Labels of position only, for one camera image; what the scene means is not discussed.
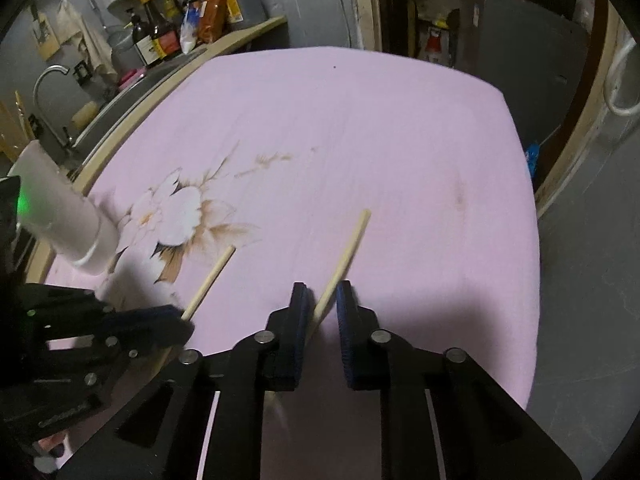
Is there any metal pot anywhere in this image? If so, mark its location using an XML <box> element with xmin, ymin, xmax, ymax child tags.
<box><xmin>106</xmin><ymin>29</ymin><xmax>147</xmax><ymax>69</ymax></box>

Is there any yellow sponge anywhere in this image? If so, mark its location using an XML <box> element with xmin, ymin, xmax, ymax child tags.
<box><xmin>69</xmin><ymin>101</ymin><xmax>99</xmax><ymax>129</ymax></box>

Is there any metal faucet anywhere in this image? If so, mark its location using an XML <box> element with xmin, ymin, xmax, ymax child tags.
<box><xmin>32</xmin><ymin>64</ymin><xmax>77</xmax><ymax>150</ymax></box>

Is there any wooden chopstick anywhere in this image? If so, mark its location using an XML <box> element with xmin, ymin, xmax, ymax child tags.
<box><xmin>305</xmin><ymin>209</ymin><xmax>372</xmax><ymax>343</ymax></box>
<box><xmin>180</xmin><ymin>246</ymin><xmax>237</xmax><ymax>322</ymax></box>

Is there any orange snack bag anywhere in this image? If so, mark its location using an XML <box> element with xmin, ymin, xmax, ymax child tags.
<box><xmin>197</xmin><ymin>0</ymin><xmax>229</xmax><ymax>44</ymax></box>

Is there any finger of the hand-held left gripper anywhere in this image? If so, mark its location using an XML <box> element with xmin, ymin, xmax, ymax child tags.
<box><xmin>45</xmin><ymin>332</ymin><xmax>168</xmax><ymax>401</ymax></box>
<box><xmin>22</xmin><ymin>284</ymin><xmax>195</xmax><ymax>347</ymax></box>

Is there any beige hanging towel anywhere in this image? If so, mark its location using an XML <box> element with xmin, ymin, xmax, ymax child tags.
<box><xmin>54</xmin><ymin>0</ymin><xmax>114</xmax><ymax>79</ymax></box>

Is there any dark bottle red label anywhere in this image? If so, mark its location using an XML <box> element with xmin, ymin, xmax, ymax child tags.
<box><xmin>139</xmin><ymin>0</ymin><xmax>182</xmax><ymax>59</ymax></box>

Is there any metal sink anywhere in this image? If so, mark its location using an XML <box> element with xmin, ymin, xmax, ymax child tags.
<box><xmin>65</xmin><ymin>65</ymin><xmax>168</xmax><ymax>161</ymax></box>

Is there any pink floral tablecloth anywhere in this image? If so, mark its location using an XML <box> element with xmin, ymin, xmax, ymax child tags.
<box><xmin>45</xmin><ymin>47</ymin><xmax>544</xmax><ymax>480</ymax></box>

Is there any dark bottle white label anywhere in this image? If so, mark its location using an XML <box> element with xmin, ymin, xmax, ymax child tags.
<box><xmin>126</xmin><ymin>7</ymin><xmax>163</xmax><ymax>69</ymax></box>

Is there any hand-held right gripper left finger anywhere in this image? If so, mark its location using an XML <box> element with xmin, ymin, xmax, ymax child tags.
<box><xmin>55</xmin><ymin>282</ymin><xmax>313</xmax><ymax>480</ymax></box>

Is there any hanging wooden board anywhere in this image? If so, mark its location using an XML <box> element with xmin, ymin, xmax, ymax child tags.
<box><xmin>29</xmin><ymin>4</ymin><xmax>59</xmax><ymax>62</ymax></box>

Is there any dark grey board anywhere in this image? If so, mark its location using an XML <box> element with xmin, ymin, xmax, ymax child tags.
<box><xmin>459</xmin><ymin>0</ymin><xmax>592</xmax><ymax>107</ymax></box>

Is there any wooden door frame post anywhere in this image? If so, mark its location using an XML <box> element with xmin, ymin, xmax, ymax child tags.
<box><xmin>349</xmin><ymin>0</ymin><xmax>387</xmax><ymax>54</ymax></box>
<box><xmin>531</xmin><ymin>0</ymin><xmax>628</xmax><ymax>221</ymax></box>

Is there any blue packet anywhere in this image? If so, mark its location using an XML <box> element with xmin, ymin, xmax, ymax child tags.
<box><xmin>522</xmin><ymin>142</ymin><xmax>542</xmax><ymax>177</ymax></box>

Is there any white and blue bag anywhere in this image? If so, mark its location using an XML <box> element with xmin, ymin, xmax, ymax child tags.
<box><xmin>179</xmin><ymin>7</ymin><xmax>202</xmax><ymax>54</ymax></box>

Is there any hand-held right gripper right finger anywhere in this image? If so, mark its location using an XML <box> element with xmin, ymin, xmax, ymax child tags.
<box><xmin>336</xmin><ymin>280</ymin><xmax>583</xmax><ymax>480</ymax></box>

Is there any white hose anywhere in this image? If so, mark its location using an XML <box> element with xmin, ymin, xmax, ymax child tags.
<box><xmin>602</xmin><ymin>39</ymin><xmax>640</xmax><ymax>117</ymax></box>

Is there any wooden counter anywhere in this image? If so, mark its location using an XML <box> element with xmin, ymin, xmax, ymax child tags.
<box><xmin>65</xmin><ymin>15</ymin><xmax>289</xmax><ymax>196</ymax></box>

